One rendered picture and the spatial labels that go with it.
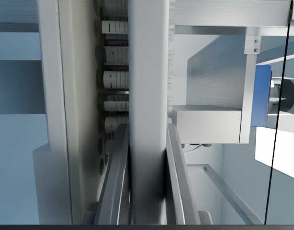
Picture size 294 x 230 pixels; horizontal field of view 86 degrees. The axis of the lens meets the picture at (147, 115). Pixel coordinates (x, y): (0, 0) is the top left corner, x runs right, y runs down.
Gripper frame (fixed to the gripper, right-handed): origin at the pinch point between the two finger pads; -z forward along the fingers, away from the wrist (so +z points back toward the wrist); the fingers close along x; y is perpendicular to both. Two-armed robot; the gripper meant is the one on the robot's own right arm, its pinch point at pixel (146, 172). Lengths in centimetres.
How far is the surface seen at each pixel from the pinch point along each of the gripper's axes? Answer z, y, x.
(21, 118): -87, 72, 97
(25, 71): -50, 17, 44
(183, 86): -323, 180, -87
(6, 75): -49, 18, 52
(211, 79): -58, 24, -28
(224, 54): -53, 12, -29
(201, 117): -31.3, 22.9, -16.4
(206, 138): -27.7, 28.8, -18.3
